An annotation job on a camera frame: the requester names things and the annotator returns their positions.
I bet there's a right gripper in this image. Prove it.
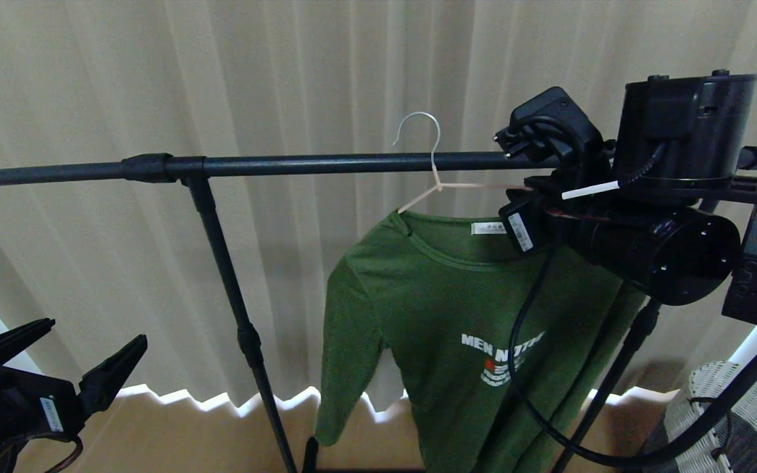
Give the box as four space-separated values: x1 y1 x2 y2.
498 194 742 307

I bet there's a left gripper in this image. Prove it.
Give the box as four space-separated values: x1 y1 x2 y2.
0 319 150 457

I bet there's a pink clothes hanger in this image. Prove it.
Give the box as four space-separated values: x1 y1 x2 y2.
393 111 534 214

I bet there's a green long-sleeved shirt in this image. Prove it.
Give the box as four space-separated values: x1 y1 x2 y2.
315 209 649 473

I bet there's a black clothes rack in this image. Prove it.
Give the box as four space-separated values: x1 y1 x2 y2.
0 146 757 473

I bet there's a beige curtain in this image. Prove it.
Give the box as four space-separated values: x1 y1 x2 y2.
0 0 757 421

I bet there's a black cable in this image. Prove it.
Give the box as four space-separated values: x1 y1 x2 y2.
507 243 757 468

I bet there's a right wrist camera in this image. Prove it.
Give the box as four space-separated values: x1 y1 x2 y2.
493 87 609 198

